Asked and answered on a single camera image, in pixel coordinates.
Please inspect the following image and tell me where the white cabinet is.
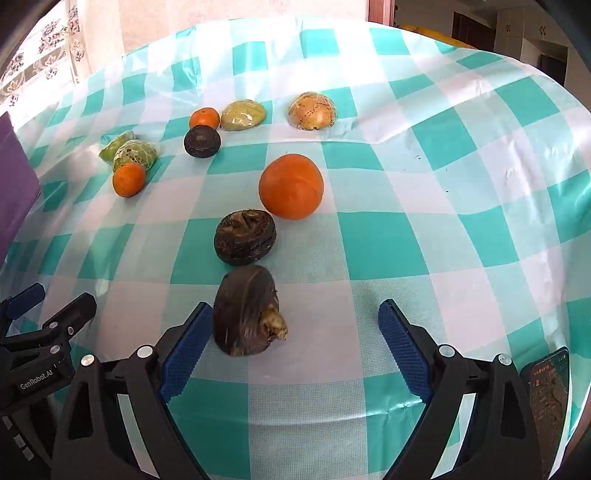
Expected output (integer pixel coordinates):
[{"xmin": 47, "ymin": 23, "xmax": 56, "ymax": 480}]
[{"xmin": 496, "ymin": 0, "xmax": 573, "ymax": 49}]

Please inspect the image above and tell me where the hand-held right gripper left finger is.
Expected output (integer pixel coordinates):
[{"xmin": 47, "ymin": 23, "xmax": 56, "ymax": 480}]
[{"xmin": 51, "ymin": 302, "xmax": 215, "ymax": 480}]

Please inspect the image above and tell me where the large orange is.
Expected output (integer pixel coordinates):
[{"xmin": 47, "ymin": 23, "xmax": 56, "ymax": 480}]
[{"xmin": 259, "ymin": 154, "xmax": 325, "ymax": 221}]

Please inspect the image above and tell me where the purple-edged cardboard box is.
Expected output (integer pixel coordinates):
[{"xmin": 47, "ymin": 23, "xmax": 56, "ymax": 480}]
[{"xmin": 0, "ymin": 113, "xmax": 42, "ymax": 259}]

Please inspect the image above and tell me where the small orange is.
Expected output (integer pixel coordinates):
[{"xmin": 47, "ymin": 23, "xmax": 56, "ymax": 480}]
[
  {"xmin": 189, "ymin": 107, "xmax": 221, "ymax": 130},
  {"xmin": 112, "ymin": 162, "xmax": 146, "ymax": 198}
]

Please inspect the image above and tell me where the dark round fruit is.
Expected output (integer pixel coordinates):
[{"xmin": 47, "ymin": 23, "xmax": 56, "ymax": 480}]
[{"xmin": 184, "ymin": 126, "xmax": 221, "ymax": 159}]

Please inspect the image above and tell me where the smartphone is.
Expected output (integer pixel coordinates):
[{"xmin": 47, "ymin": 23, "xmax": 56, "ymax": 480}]
[{"xmin": 519, "ymin": 346, "xmax": 573, "ymax": 480}]

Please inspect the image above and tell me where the floral lace curtain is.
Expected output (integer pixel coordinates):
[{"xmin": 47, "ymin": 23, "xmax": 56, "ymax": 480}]
[{"xmin": 0, "ymin": 0, "xmax": 88, "ymax": 109}]

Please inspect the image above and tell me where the brown wooden door frame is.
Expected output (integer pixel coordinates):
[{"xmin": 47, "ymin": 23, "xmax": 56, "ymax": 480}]
[{"xmin": 368, "ymin": 0, "xmax": 396, "ymax": 28}]

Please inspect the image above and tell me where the net-wrapped yellow fruit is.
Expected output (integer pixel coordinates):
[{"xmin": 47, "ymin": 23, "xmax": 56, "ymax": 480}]
[{"xmin": 288, "ymin": 92, "xmax": 336, "ymax": 132}]

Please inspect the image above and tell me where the dark brown fruit with stem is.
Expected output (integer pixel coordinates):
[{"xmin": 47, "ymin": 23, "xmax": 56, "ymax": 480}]
[{"xmin": 212, "ymin": 264, "xmax": 288, "ymax": 357}]

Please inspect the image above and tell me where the dark wrinkled fruit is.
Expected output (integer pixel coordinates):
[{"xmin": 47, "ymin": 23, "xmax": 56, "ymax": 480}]
[{"xmin": 213, "ymin": 209, "xmax": 278, "ymax": 267}]

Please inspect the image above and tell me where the yellow rounded object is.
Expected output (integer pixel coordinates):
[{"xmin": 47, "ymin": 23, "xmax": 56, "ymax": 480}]
[{"xmin": 398, "ymin": 24, "xmax": 478, "ymax": 49}]

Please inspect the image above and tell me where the plastic-wrapped pale green fruit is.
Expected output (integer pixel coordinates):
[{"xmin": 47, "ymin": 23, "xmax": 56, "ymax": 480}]
[{"xmin": 220, "ymin": 100, "xmax": 267, "ymax": 132}]

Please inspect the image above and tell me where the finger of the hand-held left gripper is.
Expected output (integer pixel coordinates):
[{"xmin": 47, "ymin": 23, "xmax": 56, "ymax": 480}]
[
  {"xmin": 0, "ymin": 283, "xmax": 47, "ymax": 324},
  {"xmin": 0, "ymin": 292, "xmax": 98, "ymax": 356}
]

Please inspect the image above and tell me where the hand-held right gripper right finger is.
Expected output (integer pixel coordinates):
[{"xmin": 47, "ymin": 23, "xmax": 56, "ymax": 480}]
[{"xmin": 378, "ymin": 299, "xmax": 543, "ymax": 480}]

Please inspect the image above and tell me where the teal white checkered tablecloth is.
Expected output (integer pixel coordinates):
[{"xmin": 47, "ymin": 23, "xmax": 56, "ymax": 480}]
[{"xmin": 0, "ymin": 18, "xmax": 591, "ymax": 480}]

